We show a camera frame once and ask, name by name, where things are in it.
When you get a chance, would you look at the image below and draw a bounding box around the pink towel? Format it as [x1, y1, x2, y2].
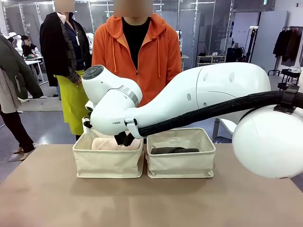
[91, 137, 141, 151]

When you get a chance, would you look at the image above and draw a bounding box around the dark grey towel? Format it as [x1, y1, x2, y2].
[151, 147, 200, 156]

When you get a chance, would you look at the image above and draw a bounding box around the cream fabric basket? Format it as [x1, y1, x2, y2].
[145, 128, 216, 179]
[72, 117, 144, 178]

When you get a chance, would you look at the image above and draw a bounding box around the person in orange hoodie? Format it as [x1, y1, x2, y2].
[91, 0, 183, 107]

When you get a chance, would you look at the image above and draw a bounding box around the white folding table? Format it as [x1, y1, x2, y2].
[212, 117, 238, 140]

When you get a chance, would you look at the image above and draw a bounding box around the person in black coat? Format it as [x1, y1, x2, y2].
[39, 0, 93, 87]

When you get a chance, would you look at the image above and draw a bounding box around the white shoe rack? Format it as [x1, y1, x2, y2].
[196, 54, 227, 67]

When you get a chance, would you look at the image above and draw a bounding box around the person in dark green jacket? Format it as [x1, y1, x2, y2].
[0, 33, 45, 162]

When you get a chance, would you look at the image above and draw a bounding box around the seated person in varsity jacket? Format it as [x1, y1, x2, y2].
[21, 35, 42, 58]

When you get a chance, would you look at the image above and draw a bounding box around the black suitcase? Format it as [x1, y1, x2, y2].
[226, 47, 244, 63]

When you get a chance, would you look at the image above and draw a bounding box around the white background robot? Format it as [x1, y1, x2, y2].
[4, 32, 24, 56]

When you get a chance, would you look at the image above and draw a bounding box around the black tripod pole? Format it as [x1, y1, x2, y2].
[243, 26, 259, 63]

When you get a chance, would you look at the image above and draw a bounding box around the black utility cart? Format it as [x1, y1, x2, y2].
[277, 68, 303, 91]

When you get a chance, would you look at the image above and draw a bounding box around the clothes rack with dark garments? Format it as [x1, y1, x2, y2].
[273, 26, 303, 67]

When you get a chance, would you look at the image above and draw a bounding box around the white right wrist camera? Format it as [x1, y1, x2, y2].
[84, 100, 96, 113]

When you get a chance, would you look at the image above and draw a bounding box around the black right arm cable sleeve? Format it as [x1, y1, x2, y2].
[139, 90, 303, 138]

